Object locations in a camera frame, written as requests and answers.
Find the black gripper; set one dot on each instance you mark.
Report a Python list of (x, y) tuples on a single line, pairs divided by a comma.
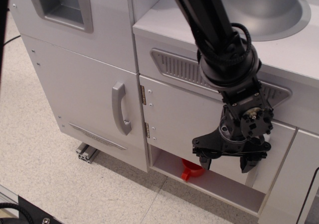
[(214, 145)]

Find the white cabinet door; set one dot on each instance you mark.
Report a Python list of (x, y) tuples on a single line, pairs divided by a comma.
[(295, 188), (176, 117)]

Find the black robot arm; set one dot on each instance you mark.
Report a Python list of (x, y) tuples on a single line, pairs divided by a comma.
[(229, 62)]

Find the white toy kitchen cabinet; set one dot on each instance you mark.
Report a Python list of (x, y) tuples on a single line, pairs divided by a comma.
[(291, 62)]

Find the red toy cup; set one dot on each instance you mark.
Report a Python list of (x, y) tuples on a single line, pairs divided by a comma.
[(191, 170)]

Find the grey vent panel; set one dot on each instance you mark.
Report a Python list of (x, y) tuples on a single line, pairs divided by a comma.
[(188, 71)]

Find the silver fridge emblem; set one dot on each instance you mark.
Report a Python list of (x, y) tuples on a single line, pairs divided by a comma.
[(97, 137)]

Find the silver toy sink basin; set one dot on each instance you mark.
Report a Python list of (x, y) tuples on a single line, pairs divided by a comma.
[(268, 20)]

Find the white toy fridge unit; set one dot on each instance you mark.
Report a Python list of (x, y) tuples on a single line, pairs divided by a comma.
[(77, 71)]

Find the silver ice dispenser recess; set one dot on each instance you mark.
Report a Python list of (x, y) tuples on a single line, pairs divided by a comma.
[(71, 13)]

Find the silver fridge door handle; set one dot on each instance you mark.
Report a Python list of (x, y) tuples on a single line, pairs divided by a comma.
[(118, 93)]

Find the aluminium extrusion rail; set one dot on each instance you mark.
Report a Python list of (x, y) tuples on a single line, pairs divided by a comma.
[(87, 153)]

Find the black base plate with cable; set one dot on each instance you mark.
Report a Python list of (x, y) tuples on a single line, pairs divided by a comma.
[(22, 211)]

